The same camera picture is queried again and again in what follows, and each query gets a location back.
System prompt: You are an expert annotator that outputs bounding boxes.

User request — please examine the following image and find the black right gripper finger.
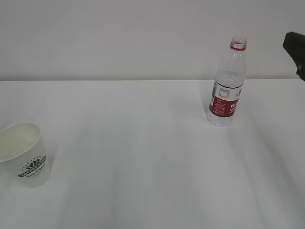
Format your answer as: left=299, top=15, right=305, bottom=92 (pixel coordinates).
left=283, top=31, right=305, bottom=81

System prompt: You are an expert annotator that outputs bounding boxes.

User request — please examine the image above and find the clear Nongfu Spring water bottle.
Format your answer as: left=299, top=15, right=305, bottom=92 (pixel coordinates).
left=206, top=37, right=247, bottom=127

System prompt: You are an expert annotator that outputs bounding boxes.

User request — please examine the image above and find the white paper cup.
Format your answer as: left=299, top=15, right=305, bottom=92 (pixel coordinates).
left=0, top=123, right=51, bottom=188

